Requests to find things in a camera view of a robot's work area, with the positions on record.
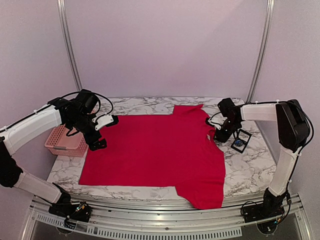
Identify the aluminium post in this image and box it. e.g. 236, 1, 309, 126
245, 0, 276, 103
56, 0, 83, 91

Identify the red t-shirt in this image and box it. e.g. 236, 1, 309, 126
79, 105, 226, 210

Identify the left aluminium post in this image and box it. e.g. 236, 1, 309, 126
56, 0, 83, 91

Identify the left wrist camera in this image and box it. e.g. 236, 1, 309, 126
92, 113, 119, 131

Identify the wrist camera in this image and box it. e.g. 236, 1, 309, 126
205, 117, 222, 127
92, 113, 119, 131

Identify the black brooch box right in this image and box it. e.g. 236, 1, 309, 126
231, 129, 252, 154

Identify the pink plastic basket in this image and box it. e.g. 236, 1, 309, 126
44, 125, 88, 157

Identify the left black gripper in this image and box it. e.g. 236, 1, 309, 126
68, 113, 107, 151

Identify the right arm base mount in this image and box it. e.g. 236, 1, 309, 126
240, 201, 289, 236

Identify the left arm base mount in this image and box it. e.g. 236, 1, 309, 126
48, 201, 92, 230

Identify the right aluminium post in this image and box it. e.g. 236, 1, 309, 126
245, 0, 276, 103

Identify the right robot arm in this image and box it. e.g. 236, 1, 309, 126
207, 98, 314, 218

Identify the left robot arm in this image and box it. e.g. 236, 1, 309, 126
0, 89, 114, 217

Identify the aluminium front rail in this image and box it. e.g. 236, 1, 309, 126
21, 193, 313, 240

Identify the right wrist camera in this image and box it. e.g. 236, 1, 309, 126
205, 117, 222, 127

